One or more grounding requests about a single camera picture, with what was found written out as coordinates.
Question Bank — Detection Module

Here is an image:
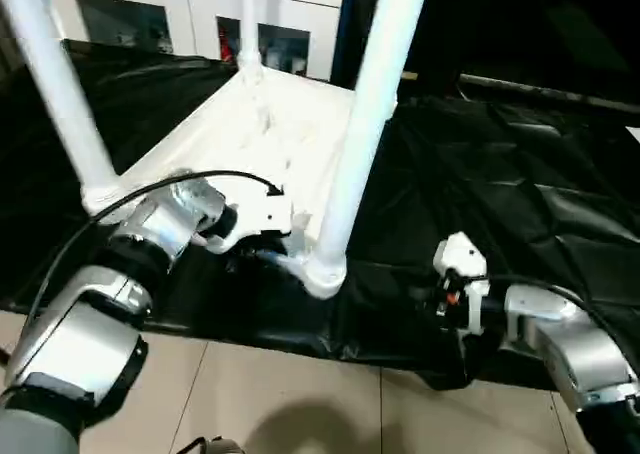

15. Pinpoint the white plastic table top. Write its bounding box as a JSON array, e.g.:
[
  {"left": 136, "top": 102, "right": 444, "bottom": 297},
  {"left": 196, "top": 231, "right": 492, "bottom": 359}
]
[{"left": 82, "top": 66, "right": 401, "bottom": 301}]

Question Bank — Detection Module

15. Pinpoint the white plastic table leg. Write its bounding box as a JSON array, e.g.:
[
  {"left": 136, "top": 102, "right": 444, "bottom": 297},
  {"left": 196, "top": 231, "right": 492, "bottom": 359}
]
[
  {"left": 303, "top": 0, "right": 434, "bottom": 277},
  {"left": 0, "top": 0, "right": 123, "bottom": 215},
  {"left": 237, "top": 0, "right": 267, "bottom": 87}
]

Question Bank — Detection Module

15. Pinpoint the black work mat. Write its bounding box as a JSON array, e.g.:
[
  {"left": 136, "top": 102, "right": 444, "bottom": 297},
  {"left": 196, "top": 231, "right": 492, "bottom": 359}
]
[{"left": 0, "top": 39, "right": 640, "bottom": 391}]

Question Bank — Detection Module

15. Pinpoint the dark robot foot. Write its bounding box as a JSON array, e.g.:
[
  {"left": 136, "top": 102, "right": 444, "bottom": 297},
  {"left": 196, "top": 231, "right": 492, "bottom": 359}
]
[{"left": 185, "top": 437, "right": 247, "bottom": 454}]

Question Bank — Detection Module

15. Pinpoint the dark metal rod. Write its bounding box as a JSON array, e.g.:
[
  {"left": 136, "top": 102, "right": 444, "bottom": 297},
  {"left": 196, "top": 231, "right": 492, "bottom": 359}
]
[{"left": 460, "top": 73, "right": 640, "bottom": 107}]

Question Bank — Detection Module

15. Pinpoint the white glass-door cabinet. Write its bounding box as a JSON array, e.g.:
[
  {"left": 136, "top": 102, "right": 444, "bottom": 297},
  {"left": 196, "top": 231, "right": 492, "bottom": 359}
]
[{"left": 45, "top": 0, "right": 353, "bottom": 81}]

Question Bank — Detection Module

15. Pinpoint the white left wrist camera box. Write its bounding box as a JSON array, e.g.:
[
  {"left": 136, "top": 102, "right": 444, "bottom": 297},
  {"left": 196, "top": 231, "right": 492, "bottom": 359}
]
[{"left": 195, "top": 182, "right": 294, "bottom": 257}]

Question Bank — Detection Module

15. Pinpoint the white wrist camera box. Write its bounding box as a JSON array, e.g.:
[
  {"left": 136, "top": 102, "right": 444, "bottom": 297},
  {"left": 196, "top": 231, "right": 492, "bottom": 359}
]
[
  {"left": 432, "top": 231, "right": 492, "bottom": 337},
  {"left": 195, "top": 182, "right": 294, "bottom": 257}
]

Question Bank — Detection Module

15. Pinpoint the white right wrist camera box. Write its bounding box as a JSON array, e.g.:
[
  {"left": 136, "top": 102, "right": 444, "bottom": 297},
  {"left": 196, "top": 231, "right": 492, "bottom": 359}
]
[{"left": 432, "top": 231, "right": 492, "bottom": 337}]

